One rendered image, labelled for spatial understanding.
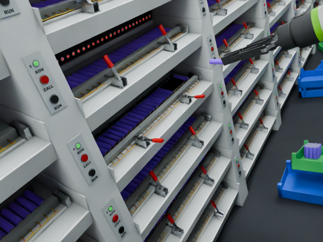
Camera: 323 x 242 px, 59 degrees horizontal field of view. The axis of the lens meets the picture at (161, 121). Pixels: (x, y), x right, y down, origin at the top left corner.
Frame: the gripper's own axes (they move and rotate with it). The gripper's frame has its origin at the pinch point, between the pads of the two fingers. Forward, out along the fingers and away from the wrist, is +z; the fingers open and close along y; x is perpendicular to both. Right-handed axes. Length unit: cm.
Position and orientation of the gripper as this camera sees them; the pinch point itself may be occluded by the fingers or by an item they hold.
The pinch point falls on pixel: (232, 56)
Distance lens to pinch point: 101.0
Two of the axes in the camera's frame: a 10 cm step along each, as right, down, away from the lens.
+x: 4.7, 8.4, 2.7
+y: -5.3, 5.1, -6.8
